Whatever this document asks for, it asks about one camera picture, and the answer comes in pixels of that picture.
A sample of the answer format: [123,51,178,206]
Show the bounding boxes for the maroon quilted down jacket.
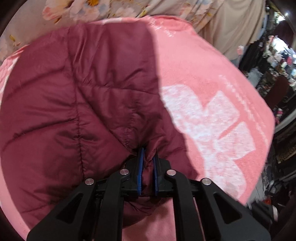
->
[1,21,197,228]

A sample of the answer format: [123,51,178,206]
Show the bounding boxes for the grey floral duvet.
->
[1,1,224,61]

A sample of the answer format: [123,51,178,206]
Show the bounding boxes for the beige bed sheet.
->
[199,1,265,60]

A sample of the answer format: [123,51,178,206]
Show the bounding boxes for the pink towel blanket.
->
[1,16,274,240]

